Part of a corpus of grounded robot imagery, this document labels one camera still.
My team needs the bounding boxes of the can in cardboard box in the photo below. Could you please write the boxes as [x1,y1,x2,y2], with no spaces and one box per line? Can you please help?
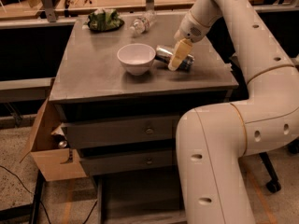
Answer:
[58,140,68,149]

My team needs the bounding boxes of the cardboard box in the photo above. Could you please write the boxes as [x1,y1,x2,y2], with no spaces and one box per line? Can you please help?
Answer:
[20,77,88,183]

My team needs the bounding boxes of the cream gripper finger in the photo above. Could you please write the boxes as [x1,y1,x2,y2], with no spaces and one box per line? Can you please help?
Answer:
[168,38,192,71]

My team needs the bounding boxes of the white bowl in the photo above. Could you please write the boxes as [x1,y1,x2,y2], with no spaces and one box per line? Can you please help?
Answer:
[117,43,156,76]

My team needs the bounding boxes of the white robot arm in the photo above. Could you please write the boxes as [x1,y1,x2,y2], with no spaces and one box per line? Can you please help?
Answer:
[168,0,299,224]

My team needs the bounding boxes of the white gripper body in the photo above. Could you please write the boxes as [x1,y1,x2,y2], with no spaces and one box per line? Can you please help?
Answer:
[174,11,211,43]

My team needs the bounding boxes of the black office chair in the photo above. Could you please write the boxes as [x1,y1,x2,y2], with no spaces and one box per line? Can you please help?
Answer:
[230,55,299,194]

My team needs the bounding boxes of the black floor cable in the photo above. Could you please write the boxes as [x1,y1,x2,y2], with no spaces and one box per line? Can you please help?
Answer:
[0,164,52,224]

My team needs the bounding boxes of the redbull can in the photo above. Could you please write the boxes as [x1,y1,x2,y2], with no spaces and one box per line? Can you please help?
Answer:
[155,45,194,71]

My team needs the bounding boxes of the grey drawer cabinet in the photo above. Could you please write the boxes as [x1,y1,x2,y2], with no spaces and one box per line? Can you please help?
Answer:
[50,12,238,224]

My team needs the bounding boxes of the clear plastic water bottle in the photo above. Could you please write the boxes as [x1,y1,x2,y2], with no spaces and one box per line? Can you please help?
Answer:
[130,10,156,37]

